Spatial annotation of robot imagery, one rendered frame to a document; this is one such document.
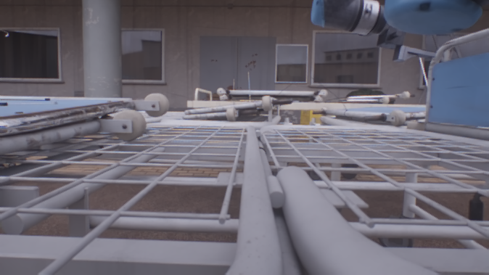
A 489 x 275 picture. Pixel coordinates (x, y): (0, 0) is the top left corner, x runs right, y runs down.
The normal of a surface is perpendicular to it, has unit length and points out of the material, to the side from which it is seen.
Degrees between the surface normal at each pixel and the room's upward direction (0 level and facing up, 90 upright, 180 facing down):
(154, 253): 0
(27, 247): 0
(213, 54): 90
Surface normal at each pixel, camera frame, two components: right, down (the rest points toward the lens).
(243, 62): -0.03, 0.07
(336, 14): -0.15, 0.65
